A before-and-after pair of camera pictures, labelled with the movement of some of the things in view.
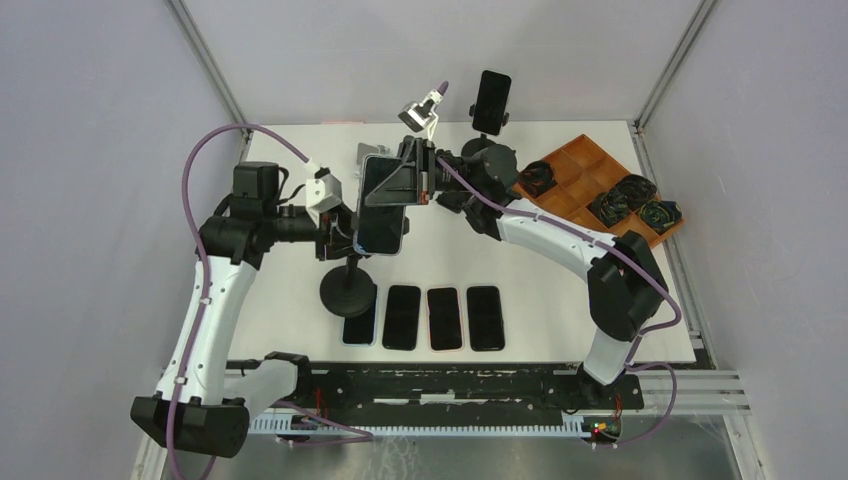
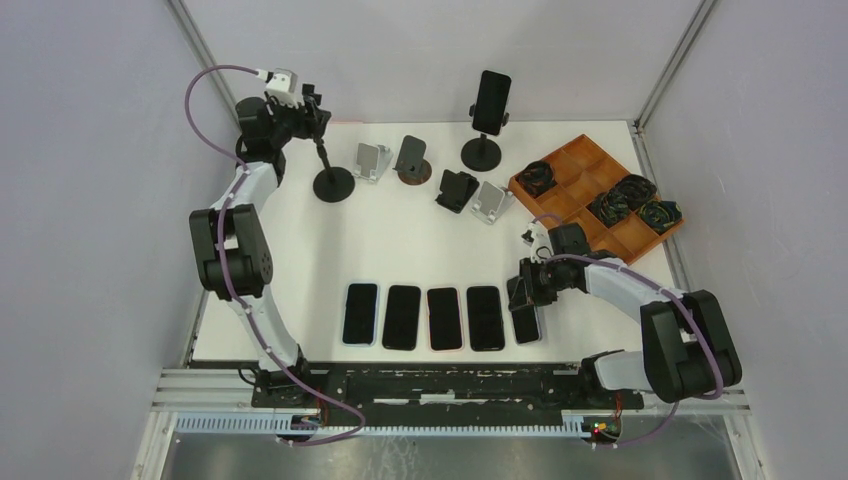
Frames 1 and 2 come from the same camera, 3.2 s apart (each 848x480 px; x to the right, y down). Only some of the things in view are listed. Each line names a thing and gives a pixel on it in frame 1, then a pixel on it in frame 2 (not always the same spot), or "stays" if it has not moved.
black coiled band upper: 635,189 stays
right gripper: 411,181 to 526,292
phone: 361,330 stays
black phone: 491,102 stays
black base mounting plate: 458,391 stays
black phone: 485,318 stays
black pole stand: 477,145 stays
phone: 444,319 stays
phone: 381,230 to 527,325
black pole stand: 347,291 to 333,184
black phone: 402,318 stays
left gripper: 340,225 to 313,126
